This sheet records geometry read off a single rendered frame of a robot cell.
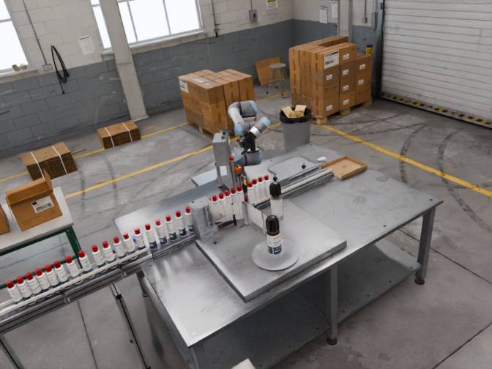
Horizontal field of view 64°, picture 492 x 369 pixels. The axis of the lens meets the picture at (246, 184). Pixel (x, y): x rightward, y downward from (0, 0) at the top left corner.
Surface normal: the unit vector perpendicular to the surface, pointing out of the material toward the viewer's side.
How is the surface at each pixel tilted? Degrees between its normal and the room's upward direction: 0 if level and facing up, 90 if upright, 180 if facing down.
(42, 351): 0
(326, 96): 91
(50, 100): 90
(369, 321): 0
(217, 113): 92
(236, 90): 90
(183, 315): 0
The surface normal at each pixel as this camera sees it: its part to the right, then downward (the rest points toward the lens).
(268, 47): 0.51, 0.38
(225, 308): -0.11, -0.86
